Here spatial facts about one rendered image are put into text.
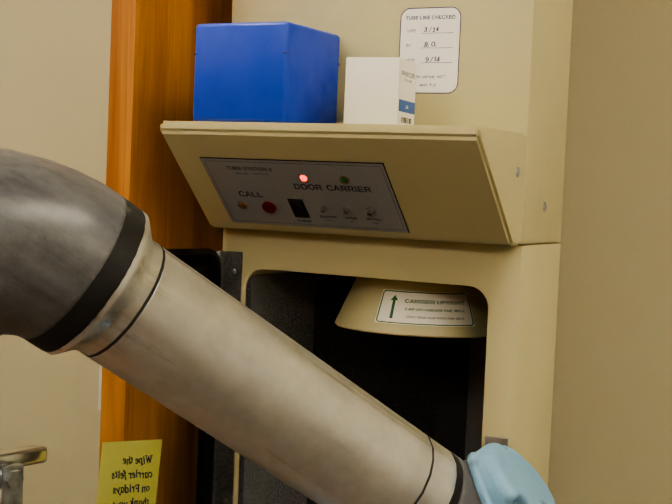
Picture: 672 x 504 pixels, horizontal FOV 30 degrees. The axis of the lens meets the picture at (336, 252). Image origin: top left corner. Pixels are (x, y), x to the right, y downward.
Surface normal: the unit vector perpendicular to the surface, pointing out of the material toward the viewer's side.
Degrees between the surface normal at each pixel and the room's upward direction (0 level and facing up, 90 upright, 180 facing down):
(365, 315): 66
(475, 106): 90
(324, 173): 135
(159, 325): 98
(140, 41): 90
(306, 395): 78
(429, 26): 90
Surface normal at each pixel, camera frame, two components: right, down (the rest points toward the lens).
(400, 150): -0.36, 0.73
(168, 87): 0.88, 0.06
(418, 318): -0.11, -0.36
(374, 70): -0.35, 0.04
